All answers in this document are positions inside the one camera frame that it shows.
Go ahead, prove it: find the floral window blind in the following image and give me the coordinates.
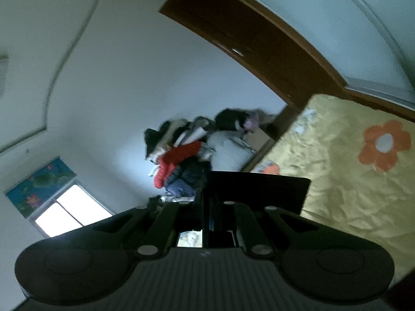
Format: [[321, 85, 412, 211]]
[[5, 157, 78, 217]]

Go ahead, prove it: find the white wardrobe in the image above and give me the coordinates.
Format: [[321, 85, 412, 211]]
[[227, 0, 415, 104]]

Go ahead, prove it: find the window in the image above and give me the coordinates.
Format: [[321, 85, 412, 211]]
[[31, 181, 116, 238]]

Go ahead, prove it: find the yellow printed bedsheet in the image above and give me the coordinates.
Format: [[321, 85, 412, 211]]
[[246, 94, 415, 286]]

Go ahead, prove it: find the brown wooden door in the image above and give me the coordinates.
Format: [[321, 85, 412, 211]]
[[158, 0, 349, 114]]

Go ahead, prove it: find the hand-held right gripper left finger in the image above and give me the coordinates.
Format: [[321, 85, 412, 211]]
[[93, 188, 205, 258]]

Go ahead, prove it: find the brown cardboard box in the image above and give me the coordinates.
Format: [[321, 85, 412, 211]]
[[245, 129, 276, 153]]

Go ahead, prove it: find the pile of folded clothes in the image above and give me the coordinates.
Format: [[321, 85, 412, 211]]
[[144, 108, 279, 201]]

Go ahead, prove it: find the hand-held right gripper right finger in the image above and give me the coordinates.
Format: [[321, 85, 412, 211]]
[[207, 194, 329, 259]]

